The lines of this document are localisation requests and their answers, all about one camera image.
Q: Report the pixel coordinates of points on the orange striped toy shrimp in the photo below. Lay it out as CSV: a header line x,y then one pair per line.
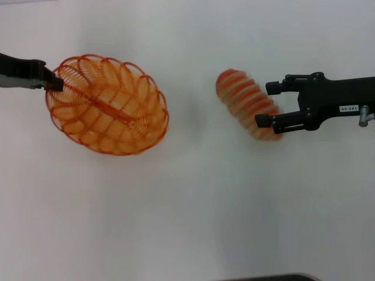
x,y
240,93

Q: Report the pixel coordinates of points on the orange woven plastic basket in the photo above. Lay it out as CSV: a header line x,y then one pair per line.
x,y
111,109

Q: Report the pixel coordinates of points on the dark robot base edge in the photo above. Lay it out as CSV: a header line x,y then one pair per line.
x,y
269,278

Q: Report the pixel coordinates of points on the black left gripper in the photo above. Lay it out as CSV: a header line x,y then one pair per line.
x,y
20,68

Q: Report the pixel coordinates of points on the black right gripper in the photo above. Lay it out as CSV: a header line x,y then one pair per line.
x,y
331,96

